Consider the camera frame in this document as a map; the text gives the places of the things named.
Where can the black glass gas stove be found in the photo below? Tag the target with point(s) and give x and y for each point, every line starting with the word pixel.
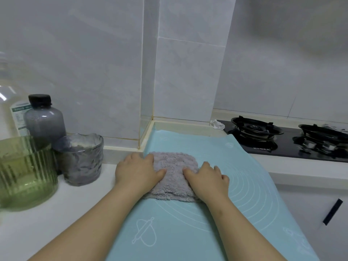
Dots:
pixel 282 149

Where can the person's left hand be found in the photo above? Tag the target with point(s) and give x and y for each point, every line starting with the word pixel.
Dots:
pixel 136 173

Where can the light blue silicone baking mat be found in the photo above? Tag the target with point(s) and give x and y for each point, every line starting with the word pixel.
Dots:
pixel 190 231

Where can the person's right hand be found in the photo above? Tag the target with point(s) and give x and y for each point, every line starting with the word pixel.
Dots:
pixel 209 186

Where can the person's left forearm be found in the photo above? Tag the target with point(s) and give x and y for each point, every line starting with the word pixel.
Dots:
pixel 89 225

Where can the green ribbed glass bowl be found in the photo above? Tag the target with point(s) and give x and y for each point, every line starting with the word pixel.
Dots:
pixel 23 173

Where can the grey textured glass cup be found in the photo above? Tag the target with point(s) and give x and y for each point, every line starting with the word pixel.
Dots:
pixel 80 163

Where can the person's right thumb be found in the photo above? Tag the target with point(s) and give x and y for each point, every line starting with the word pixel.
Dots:
pixel 189 174

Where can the person's right forearm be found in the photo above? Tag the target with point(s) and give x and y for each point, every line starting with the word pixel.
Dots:
pixel 239 231

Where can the person's left thumb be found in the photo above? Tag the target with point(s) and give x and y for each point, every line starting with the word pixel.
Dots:
pixel 158 174

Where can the grey bottle with black cap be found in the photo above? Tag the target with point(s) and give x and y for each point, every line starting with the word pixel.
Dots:
pixel 45 122

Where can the white cabinet door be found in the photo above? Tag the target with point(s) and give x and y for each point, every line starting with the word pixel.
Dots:
pixel 307 214

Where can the clear plastic bottle green label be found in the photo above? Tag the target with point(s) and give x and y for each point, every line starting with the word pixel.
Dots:
pixel 12 105

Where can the white crumpled paper scrap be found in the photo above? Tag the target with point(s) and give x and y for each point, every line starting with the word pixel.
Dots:
pixel 216 124

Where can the black stove burner grate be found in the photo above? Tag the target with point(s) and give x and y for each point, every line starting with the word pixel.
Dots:
pixel 323 133
pixel 255 129

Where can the grey fluffy cleaning cloth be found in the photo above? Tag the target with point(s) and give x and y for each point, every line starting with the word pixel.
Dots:
pixel 174 167

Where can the silver stove knob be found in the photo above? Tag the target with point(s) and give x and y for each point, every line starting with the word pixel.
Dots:
pixel 310 144
pixel 329 148

